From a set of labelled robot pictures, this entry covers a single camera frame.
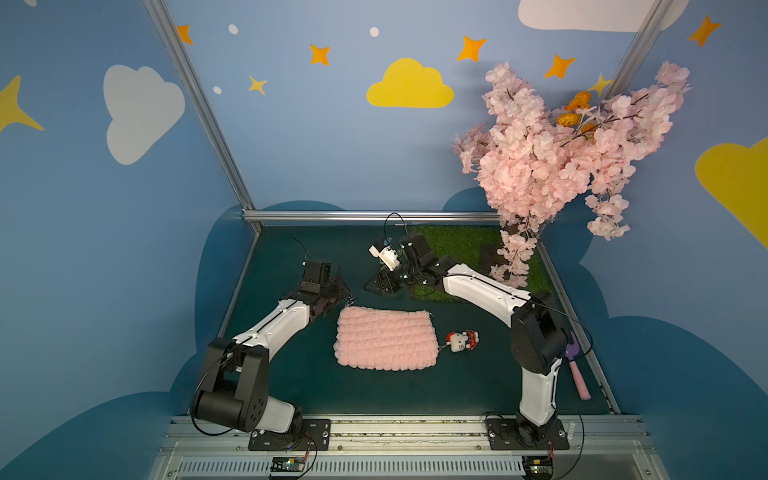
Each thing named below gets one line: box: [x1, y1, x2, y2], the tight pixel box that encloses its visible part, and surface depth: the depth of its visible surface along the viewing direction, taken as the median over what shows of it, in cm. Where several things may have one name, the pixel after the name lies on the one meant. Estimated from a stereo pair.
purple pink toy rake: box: [565, 331, 591, 400], surface depth 86 cm
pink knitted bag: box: [333, 306, 439, 370], surface depth 87 cm
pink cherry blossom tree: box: [453, 62, 691, 288], surface depth 70 cm
